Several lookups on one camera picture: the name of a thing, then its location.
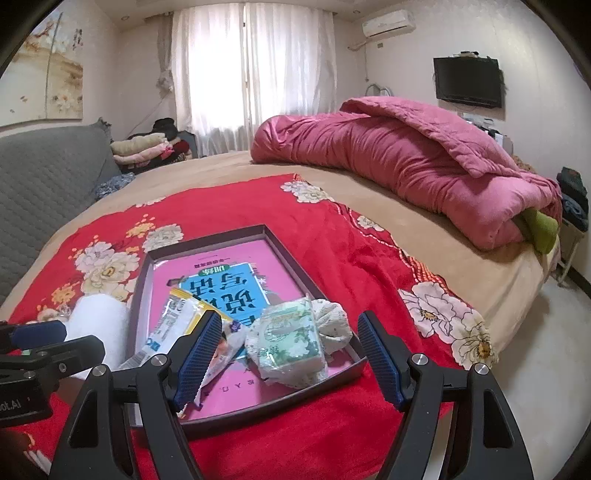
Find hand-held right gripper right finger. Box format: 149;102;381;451
358;310;530;480

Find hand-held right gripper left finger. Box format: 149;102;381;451
48;309;225;480

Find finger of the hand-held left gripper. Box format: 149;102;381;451
28;335;106;386
0;319;68;352

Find white toilet paper roll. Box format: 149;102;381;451
64;295;136;371

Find yellow and white packet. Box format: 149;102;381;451
117;288;241;371

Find white floral cloth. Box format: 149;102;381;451
311;298;352;357

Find small green tissue pack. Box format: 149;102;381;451
244;298;329;387

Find brown tray with pink bottom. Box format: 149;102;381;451
127;224;368;440

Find red floral blanket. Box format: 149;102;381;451
0;173;500;480

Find beige bed sheet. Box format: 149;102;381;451
0;150;562;366

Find grey quilted headboard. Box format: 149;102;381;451
0;117;122;306

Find blue patterned cloth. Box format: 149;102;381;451
94;172;137;200

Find pink quilt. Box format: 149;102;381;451
249;96;563;253

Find pink folded garment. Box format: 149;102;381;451
113;144;174;168

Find green cloth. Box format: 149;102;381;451
515;208;560;255

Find dark red folded garment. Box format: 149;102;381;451
161;137;195;163

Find cream folded garment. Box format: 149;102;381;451
111;133;167;156

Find white metal rack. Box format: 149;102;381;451
553;222;588;285

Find black garment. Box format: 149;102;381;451
152;117;177;140

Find white cabinet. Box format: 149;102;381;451
479;117;516;158

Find dark folded clothes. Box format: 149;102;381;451
556;167;591;228

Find white sheer curtain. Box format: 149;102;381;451
171;2;336;156

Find white air conditioner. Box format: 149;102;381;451
361;10;415;39

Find floral wall painting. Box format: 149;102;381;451
0;11;86;128

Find black wall television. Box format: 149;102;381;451
433;56;503;110

